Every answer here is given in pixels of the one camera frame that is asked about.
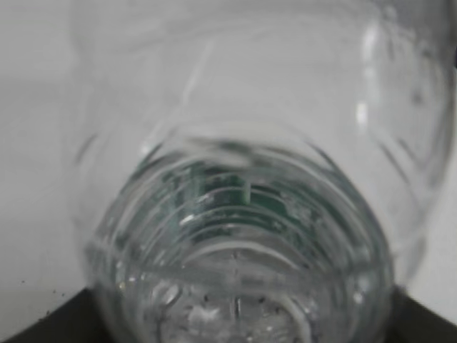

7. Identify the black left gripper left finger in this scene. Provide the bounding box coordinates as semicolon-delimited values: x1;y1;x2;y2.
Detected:
4;289;107;343

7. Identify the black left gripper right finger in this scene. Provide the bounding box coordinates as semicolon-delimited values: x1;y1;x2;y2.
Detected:
387;287;456;343

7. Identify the clear Cestbon water bottle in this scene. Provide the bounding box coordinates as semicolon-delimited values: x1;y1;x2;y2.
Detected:
66;1;456;342

